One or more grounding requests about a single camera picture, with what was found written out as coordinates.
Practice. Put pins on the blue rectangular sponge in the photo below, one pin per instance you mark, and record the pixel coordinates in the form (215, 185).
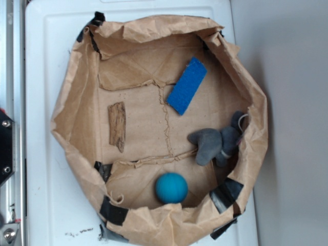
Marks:
(186, 87)

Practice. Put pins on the brown paper-lined box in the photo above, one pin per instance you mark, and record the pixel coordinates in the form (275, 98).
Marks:
(139, 62)

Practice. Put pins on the brown wood bark piece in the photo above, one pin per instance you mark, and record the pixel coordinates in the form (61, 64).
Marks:
(117, 125)

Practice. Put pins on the grey plush elephant toy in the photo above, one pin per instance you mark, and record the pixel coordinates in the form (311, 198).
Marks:
(219, 145)

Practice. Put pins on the teal ball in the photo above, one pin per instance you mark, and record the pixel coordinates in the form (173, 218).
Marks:
(171, 188)

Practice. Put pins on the black mounting plate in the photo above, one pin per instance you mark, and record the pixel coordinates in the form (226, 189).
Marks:
(7, 147)

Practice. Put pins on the aluminium frame rail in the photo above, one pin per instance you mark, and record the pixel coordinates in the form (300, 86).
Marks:
(13, 193)

